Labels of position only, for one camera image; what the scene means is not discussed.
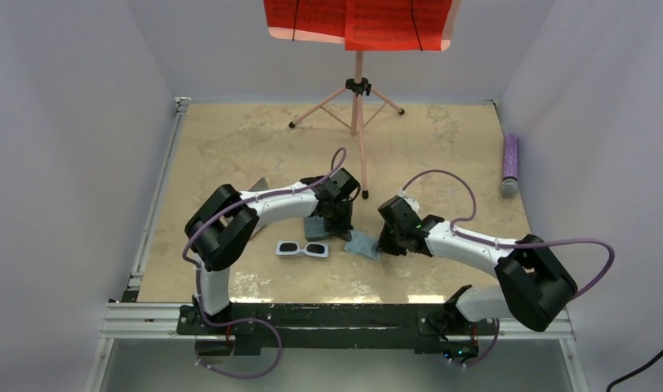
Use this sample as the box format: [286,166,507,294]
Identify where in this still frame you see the pink glasses case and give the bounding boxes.
[247,176,271,239]

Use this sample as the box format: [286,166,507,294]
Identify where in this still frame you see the red sheet music desk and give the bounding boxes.
[263,0,461,51]

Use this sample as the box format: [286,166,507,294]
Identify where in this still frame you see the black cable bottom right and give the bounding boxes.
[606,339,663,392]

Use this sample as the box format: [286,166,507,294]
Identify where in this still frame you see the purple microphone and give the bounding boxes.
[501,134,518,198]

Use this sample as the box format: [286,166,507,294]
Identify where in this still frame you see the pink music stand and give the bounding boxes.
[288,51,406,199]

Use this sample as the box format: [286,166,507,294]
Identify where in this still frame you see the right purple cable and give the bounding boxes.
[398,169,616,301]

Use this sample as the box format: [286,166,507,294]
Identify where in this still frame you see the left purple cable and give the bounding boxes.
[181,147,348,326]

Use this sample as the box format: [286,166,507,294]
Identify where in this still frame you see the aluminium rail left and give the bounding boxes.
[82,96,192,391]

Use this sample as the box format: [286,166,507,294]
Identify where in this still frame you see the purple cable loop bottom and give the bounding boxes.
[190,317,284,380]

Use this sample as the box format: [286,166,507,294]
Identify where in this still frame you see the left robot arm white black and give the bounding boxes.
[183,168,361,334]

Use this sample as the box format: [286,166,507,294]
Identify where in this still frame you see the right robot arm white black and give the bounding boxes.
[378,196,578,332]

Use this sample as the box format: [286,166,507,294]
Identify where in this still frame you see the grey glasses case green lining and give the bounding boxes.
[303,216,330,242]

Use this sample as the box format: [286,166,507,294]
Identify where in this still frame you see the black base frame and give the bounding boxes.
[176,303,496,360]

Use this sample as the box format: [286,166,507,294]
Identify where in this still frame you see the blue cloth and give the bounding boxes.
[344,230,380,260]

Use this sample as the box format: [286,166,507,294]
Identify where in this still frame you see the white frame sunglasses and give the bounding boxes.
[275,241,329,258]

